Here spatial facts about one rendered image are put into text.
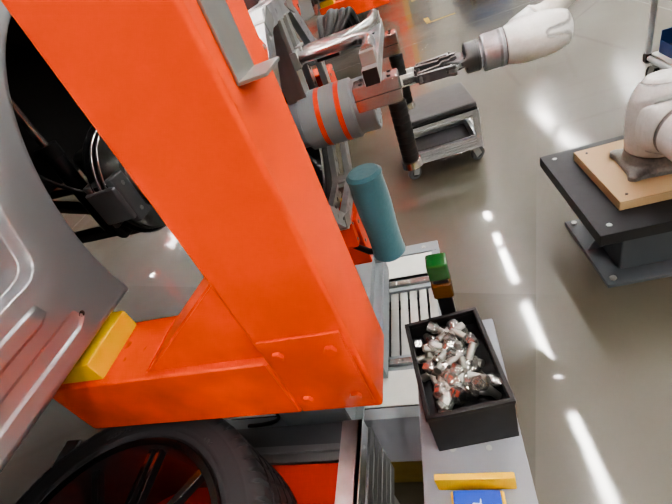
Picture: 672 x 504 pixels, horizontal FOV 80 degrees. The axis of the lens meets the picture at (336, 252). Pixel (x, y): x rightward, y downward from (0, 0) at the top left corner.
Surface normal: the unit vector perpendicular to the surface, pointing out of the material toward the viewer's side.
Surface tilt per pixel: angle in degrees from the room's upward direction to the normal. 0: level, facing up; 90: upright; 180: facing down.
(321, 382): 90
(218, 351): 90
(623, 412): 0
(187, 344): 90
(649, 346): 0
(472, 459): 0
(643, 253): 90
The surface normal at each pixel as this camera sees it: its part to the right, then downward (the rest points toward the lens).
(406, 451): -0.33, -0.74
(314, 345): -0.11, 0.64
